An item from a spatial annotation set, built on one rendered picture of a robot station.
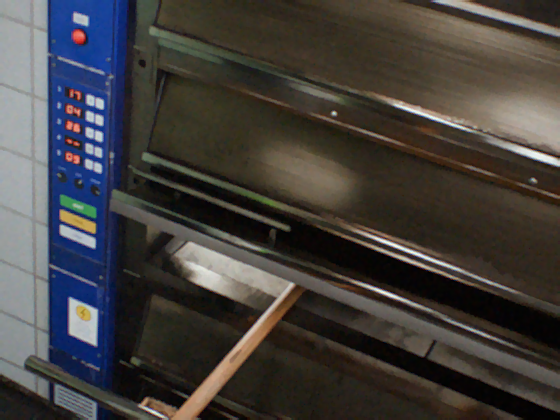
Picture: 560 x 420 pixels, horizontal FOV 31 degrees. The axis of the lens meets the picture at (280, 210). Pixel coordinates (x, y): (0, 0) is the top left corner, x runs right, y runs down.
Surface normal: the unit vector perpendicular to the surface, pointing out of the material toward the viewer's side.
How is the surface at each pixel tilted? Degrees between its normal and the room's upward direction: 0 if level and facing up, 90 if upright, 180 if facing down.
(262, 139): 70
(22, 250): 90
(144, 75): 90
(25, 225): 90
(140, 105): 90
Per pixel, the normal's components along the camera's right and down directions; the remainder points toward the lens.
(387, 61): -0.37, 0.13
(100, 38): -0.44, 0.44
